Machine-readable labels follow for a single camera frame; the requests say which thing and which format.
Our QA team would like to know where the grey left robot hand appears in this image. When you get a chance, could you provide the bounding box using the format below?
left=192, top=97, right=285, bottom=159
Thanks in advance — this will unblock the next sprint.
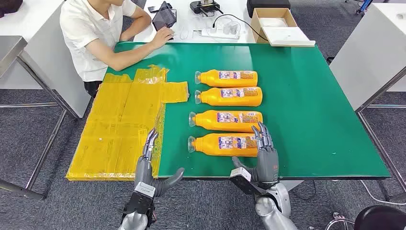
left=134, top=127, right=185, bottom=197

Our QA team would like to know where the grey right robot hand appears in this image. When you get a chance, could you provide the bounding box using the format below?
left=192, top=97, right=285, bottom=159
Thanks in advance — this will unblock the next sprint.
left=231, top=121, right=281, bottom=189

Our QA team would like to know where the person's right hand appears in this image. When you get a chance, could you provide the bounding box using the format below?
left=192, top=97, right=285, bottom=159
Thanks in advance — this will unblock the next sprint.
left=149, top=27, right=175, bottom=50

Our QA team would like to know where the orange plastic bottle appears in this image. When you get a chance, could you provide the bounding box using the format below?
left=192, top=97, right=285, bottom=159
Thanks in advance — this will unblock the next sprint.
left=194, top=86, right=263, bottom=107
left=187, top=132, right=259, bottom=158
left=194, top=69, right=259, bottom=88
left=188, top=110, right=263, bottom=133

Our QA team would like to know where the black tablet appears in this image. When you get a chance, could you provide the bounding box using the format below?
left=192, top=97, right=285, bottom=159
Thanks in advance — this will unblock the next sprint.
left=152, top=0, right=178, bottom=32

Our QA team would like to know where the black phone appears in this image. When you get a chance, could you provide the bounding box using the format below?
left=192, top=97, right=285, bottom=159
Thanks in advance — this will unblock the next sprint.
left=147, top=3, right=173, bottom=13

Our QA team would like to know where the white table foot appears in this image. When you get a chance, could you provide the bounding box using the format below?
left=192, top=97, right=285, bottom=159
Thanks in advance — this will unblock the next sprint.
left=281, top=180, right=305, bottom=191

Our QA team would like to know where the black remote controller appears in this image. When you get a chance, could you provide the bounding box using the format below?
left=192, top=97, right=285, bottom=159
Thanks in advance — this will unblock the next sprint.
left=190, top=0, right=224, bottom=17

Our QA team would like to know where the yellow taped cardboard sheet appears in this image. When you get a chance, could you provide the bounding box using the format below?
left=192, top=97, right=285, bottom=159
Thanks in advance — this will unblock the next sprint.
left=66, top=65, right=190, bottom=182

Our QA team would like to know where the white power strip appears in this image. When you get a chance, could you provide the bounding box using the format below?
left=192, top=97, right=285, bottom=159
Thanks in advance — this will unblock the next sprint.
left=201, top=27, right=241, bottom=40

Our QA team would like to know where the white power adapter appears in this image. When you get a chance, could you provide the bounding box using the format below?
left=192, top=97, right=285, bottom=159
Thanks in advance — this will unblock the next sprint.
left=223, top=22, right=239, bottom=35

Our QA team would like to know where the green table mat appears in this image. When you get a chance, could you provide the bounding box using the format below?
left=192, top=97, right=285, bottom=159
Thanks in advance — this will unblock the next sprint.
left=104, top=42, right=391, bottom=179

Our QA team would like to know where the person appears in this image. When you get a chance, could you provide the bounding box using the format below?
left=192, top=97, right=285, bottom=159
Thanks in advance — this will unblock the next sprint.
left=59, top=0, right=175, bottom=97

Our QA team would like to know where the white desk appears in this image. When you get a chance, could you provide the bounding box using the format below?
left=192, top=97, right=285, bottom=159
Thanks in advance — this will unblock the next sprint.
left=329, top=3, right=406, bottom=110
left=0, top=0, right=92, bottom=119
left=133, top=0, right=258, bottom=44

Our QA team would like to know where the chrome chair base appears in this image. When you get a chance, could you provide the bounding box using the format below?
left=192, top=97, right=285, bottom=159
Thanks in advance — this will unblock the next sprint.
left=325, top=212, right=355, bottom=230

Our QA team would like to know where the brown cardboard box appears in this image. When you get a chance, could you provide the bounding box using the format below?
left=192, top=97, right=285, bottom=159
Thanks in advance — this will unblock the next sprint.
left=250, top=8, right=299, bottom=44

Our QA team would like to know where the black case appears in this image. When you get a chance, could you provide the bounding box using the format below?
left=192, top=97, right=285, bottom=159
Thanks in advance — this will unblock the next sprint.
left=246, top=0, right=291, bottom=18

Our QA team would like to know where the white box lid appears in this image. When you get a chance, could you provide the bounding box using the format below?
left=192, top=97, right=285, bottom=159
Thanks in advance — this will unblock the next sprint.
left=262, top=26, right=316, bottom=47

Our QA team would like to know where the black chair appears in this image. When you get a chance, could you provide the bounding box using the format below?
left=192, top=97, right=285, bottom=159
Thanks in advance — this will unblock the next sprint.
left=353, top=205, right=406, bottom=230

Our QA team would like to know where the steel table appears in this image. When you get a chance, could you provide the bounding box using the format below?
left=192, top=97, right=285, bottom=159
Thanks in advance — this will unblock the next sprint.
left=0, top=35, right=80, bottom=201

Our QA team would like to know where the black bag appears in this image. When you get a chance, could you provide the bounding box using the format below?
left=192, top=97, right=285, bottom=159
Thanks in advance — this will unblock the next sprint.
left=0, top=0, right=23, bottom=18

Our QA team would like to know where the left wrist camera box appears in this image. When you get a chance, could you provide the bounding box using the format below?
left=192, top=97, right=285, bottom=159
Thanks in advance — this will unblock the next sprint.
left=121, top=182, right=157, bottom=224

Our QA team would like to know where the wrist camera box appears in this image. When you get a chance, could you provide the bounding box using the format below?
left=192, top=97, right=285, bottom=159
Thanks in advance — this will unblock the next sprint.
left=121, top=182, right=157, bottom=224
left=229, top=167, right=269, bottom=196

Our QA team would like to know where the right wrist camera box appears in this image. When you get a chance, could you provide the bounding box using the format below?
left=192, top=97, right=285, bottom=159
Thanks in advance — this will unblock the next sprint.
left=229, top=167, right=269, bottom=196

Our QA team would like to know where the black power cable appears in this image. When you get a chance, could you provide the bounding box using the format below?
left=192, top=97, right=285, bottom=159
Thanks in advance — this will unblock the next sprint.
left=212, top=14, right=270, bottom=43

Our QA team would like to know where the white floor cable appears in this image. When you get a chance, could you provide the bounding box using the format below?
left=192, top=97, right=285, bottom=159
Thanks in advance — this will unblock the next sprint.
left=360, top=180, right=406, bottom=207

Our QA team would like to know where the steel table frame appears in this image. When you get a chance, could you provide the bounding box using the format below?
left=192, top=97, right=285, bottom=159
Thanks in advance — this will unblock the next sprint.
left=355, top=67, right=406, bottom=204

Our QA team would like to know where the blue metal frame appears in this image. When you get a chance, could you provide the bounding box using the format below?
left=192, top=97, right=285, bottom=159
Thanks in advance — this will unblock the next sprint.
left=356, top=0, right=374, bottom=15

